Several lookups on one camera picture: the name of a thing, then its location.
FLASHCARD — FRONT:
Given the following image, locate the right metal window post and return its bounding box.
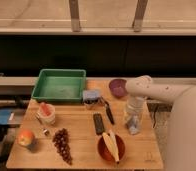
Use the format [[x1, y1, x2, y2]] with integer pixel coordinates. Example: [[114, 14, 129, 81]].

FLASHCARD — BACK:
[[132, 0, 148, 32]]

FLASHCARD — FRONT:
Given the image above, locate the clear cup with orange item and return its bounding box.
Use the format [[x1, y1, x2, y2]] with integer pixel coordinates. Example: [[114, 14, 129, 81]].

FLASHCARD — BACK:
[[37, 102, 55, 124]]

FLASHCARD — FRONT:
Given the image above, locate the metal window post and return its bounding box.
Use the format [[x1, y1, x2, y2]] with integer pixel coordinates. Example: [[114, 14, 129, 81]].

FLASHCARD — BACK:
[[132, 0, 148, 32], [69, 0, 81, 32]]

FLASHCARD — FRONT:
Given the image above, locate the left metal window post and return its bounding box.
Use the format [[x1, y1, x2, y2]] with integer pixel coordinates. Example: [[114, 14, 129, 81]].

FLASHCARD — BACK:
[[69, 0, 81, 32]]

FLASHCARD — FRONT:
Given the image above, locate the yellow corn cob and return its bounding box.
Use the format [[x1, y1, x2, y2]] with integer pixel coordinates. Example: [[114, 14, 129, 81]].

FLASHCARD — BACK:
[[102, 131, 120, 163]]

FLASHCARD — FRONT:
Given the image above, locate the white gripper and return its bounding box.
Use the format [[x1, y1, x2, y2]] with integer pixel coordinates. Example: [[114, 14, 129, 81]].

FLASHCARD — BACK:
[[123, 96, 147, 129]]

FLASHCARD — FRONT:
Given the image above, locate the light blue towel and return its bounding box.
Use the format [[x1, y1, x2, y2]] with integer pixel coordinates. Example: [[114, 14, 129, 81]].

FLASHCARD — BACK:
[[126, 115, 140, 135]]

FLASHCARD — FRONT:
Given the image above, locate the black remote control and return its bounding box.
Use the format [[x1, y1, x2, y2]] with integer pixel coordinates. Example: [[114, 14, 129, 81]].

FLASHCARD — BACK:
[[93, 113, 105, 135]]

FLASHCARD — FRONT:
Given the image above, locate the bunch of dark grapes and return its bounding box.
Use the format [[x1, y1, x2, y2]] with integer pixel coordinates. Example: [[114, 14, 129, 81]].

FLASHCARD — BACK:
[[52, 128, 72, 165]]

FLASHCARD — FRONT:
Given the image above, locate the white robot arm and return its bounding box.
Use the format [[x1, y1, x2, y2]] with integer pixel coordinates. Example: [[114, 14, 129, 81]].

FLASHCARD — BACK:
[[124, 75, 196, 171]]

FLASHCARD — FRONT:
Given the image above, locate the black handled knife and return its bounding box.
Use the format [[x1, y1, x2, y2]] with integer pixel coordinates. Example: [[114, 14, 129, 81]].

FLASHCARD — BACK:
[[104, 101, 115, 125]]

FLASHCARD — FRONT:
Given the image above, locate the small metal object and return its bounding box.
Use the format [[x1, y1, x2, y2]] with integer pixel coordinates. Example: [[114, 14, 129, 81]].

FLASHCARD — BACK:
[[43, 129, 50, 136]]

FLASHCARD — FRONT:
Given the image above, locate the purple bowl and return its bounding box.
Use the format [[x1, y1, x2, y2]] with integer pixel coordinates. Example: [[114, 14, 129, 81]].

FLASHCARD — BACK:
[[109, 79, 127, 98]]

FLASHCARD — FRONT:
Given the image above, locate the red yellow apple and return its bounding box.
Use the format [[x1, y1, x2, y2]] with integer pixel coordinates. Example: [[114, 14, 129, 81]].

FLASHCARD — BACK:
[[18, 130, 35, 147]]

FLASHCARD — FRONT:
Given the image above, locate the green plastic tray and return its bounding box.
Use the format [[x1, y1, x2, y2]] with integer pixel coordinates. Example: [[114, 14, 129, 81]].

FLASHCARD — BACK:
[[31, 69, 86, 103]]

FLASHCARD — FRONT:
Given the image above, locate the red bowl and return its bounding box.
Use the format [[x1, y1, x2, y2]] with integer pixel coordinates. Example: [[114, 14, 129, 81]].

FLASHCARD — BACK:
[[97, 135, 125, 162]]

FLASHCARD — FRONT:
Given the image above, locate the blue object at left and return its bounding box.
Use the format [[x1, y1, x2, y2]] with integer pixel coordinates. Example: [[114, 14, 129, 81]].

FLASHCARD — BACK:
[[0, 108, 23, 125]]

